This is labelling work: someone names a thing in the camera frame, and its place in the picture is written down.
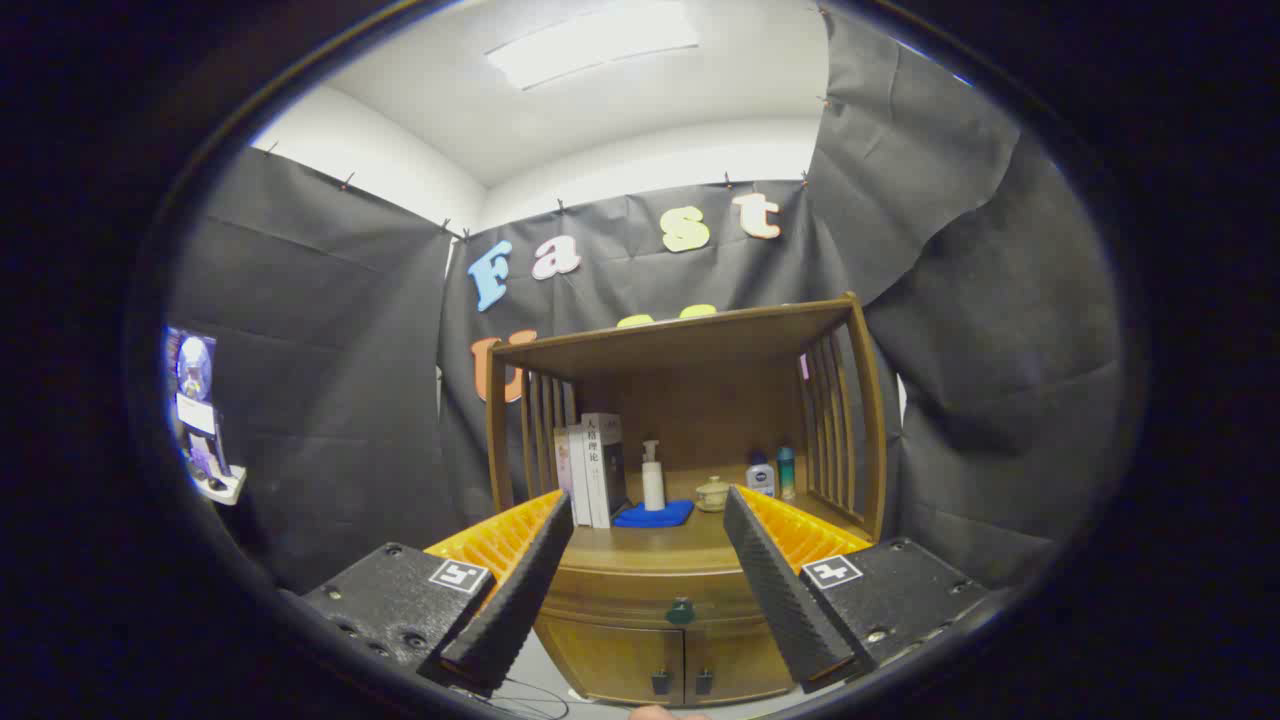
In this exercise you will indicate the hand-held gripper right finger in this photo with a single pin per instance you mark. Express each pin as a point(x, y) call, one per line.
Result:
point(780, 590)

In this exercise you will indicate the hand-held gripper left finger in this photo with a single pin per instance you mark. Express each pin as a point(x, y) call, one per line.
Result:
point(515, 600)

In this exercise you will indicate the wooden drawer with dark knob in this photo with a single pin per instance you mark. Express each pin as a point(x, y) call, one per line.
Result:
point(620, 595)

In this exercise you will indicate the wooden cabinet door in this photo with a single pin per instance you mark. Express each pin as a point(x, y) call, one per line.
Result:
point(610, 660)
point(740, 660)

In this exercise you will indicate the wooden countertop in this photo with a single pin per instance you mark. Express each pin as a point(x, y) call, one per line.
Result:
point(690, 545)

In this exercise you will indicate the wooden cabinet with slatted hutch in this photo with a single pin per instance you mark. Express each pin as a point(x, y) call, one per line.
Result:
point(700, 400)

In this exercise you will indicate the white lotion bottle blue cap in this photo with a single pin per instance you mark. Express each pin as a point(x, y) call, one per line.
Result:
point(761, 482)

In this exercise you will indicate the slim teal bottle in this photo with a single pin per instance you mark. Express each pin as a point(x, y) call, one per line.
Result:
point(786, 475)

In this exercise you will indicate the beige lidded tea cup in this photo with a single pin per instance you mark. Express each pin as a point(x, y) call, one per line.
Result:
point(712, 495)

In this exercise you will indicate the blue folded cloth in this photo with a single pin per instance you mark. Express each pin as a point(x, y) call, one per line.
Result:
point(655, 515)

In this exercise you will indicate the pale purple book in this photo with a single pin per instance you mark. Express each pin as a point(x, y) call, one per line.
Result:
point(561, 460)

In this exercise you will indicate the white pump bottle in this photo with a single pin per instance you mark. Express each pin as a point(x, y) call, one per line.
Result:
point(653, 490)

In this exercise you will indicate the white book with dark cover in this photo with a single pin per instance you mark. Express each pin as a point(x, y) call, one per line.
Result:
point(605, 465)

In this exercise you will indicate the printed display board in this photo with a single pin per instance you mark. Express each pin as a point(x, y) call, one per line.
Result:
point(195, 400)

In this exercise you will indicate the ceiling light panel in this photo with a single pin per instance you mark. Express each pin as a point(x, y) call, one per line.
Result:
point(590, 45)

